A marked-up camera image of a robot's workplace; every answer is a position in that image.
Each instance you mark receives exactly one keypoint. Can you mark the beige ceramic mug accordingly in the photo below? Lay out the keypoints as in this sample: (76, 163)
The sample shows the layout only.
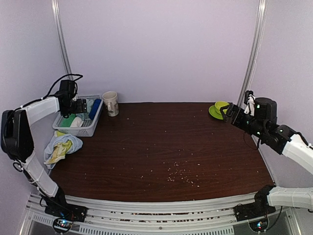
(110, 99)

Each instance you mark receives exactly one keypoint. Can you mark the white plastic basket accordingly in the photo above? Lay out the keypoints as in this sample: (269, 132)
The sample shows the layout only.
(88, 127)

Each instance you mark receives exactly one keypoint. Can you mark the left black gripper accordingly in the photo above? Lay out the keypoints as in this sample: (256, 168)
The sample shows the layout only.
(80, 108)

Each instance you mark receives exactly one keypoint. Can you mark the aluminium front rail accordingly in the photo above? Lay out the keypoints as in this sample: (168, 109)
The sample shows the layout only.
(202, 217)

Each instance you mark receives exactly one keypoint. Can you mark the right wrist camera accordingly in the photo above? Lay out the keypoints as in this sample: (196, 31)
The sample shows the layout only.
(249, 101)

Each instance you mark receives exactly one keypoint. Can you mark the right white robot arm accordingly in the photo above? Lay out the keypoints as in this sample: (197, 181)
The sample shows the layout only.
(259, 119)

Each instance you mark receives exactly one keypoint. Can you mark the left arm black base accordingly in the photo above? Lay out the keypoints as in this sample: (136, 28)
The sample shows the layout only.
(71, 212)

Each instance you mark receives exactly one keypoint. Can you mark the rolled white towel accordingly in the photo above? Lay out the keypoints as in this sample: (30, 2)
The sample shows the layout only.
(77, 122)

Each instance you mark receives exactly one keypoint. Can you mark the rolled green towel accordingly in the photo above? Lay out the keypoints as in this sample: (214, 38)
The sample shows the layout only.
(66, 122)

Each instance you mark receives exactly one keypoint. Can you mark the green saucer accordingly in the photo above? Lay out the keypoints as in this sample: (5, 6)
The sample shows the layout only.
(213, 113)

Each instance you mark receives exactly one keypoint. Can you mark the yellow green patterned towel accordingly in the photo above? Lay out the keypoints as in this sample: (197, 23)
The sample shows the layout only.
(60, 149)

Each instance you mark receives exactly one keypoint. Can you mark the aluminium frame post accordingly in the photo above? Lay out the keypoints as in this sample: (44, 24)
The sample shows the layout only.
(256, 44)
(59, 28)

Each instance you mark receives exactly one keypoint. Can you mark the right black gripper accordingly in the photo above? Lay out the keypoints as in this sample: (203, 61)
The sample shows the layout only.
(232, 108)

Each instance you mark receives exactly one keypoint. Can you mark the rolled pale teal towel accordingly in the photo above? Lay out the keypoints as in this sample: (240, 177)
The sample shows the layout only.
(90, 103)

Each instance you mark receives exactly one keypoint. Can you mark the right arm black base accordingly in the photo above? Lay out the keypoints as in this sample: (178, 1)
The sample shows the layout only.
(251, 211)

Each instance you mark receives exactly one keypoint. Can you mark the rolled dark blue towel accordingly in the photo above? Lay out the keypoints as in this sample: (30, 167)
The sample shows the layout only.
(94, 108)

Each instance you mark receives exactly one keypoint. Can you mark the green cup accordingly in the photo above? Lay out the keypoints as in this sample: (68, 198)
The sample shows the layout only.
(220, 104)

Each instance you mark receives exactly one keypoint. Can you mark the left aluminium frame post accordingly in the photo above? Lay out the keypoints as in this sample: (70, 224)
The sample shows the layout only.
(59, 28)

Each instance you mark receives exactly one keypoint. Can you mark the right aluminium frame post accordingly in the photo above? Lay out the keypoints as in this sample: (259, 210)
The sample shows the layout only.
(256, 44)

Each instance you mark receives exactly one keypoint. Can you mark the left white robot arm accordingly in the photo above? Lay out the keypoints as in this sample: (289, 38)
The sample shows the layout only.
(17, 142)

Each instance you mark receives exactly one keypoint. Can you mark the light blue towel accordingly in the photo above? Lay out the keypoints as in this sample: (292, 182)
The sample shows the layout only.
(73, 144)

